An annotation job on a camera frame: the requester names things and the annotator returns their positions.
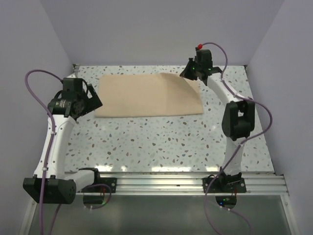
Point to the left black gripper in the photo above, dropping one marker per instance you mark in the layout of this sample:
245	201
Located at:
93	103

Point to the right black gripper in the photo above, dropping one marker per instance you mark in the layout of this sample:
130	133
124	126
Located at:
186	73

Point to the beige cloth wrap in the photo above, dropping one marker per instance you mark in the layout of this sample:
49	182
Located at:
148	95

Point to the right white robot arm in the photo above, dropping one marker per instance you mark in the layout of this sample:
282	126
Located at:
238	120

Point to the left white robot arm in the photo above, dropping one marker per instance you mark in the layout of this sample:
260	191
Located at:
49	183

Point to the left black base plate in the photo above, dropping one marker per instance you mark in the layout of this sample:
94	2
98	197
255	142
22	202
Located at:
101	185

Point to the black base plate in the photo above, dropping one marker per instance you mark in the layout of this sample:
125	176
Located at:
101	185
219	187

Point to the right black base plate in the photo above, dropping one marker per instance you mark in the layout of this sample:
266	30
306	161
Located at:
219	187

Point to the aluminium mounting rail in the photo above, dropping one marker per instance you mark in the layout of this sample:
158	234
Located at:
190	183

